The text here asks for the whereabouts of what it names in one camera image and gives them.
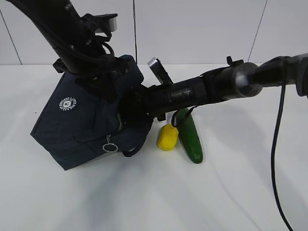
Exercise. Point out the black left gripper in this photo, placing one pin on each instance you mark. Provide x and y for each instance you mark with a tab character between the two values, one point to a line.
99	81

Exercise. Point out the yellow lemon-shaped toy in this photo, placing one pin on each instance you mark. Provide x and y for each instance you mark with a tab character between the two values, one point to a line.
167	138

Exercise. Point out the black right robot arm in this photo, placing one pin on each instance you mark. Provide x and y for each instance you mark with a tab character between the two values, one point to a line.
237	80

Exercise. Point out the green cucumber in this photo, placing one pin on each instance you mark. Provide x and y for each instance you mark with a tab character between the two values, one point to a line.
190	141

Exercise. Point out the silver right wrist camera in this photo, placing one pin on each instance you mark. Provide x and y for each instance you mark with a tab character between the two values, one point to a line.
159	71

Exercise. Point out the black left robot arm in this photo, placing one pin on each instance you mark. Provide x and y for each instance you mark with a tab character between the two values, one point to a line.
81	43

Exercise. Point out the dark navy lunch bag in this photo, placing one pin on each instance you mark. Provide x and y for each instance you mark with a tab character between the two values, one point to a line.
77	126

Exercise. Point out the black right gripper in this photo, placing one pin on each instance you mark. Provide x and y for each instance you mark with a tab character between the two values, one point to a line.
133	106

